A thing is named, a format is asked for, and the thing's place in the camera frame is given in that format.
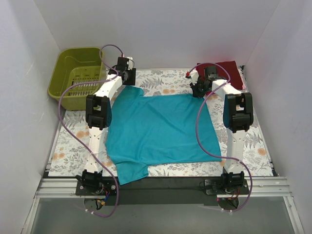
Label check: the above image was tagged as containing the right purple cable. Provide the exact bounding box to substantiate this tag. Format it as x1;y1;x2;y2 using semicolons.
186;62;254;213

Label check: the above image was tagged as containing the pink folded t shirt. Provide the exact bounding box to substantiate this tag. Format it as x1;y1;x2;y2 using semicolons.
241;74;246;90

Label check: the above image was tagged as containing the dark red folded t shirt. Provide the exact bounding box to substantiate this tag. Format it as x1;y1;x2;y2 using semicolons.
196;61;244;90

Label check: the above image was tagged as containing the purple cable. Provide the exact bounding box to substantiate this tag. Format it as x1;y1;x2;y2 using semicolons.
58;44;127;218
186;62;254;213

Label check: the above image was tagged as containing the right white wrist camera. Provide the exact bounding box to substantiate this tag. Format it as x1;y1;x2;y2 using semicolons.
186;69;199;85

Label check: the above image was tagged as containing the olive green plastic basket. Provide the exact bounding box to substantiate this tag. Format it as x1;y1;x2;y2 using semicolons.
48;47;104;111

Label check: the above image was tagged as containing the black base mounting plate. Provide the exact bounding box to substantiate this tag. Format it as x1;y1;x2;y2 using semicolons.
75;175;249;206

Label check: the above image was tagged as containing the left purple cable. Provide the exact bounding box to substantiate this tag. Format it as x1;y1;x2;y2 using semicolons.
58;44;127;218

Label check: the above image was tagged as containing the aluminium frame rail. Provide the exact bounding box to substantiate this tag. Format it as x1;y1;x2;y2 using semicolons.
35;178;77;198

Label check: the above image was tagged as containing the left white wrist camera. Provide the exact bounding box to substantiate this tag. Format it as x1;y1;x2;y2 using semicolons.
123;57;135;70

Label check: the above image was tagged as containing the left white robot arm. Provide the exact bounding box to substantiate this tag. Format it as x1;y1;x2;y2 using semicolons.
76;57;136;195

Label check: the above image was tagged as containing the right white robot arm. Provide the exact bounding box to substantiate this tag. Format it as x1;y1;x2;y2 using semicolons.
186;63;254;194

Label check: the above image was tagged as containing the teal t shirt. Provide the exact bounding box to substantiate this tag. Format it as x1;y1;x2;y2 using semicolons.
105;86;221;185

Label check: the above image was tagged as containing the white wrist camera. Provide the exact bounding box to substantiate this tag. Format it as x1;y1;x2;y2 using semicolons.
186;69;199;85
123;57;135;70

